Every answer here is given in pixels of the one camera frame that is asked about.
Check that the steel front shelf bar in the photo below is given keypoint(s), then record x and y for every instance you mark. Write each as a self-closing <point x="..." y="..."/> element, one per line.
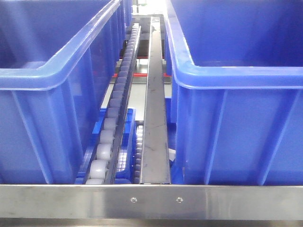
<point x="203" y="202"/>

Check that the white roller track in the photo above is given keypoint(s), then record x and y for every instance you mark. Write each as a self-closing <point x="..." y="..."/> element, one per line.
<point x="110" y="157"/>

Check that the large blue bin lower right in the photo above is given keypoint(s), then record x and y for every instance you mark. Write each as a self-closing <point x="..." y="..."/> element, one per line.
<point x="237" y="91"/>

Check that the large blue bin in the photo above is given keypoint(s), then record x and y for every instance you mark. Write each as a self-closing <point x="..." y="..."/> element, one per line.
<point x="57" y="58"/>
<point x="237" y="91"/>

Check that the large blue bin lower middle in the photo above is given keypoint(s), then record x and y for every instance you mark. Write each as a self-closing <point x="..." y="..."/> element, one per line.
<point x="57" y="58"/>

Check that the steel divider rail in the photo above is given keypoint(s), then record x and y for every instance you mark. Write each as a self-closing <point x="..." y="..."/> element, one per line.
<point x="155" y="168"/>

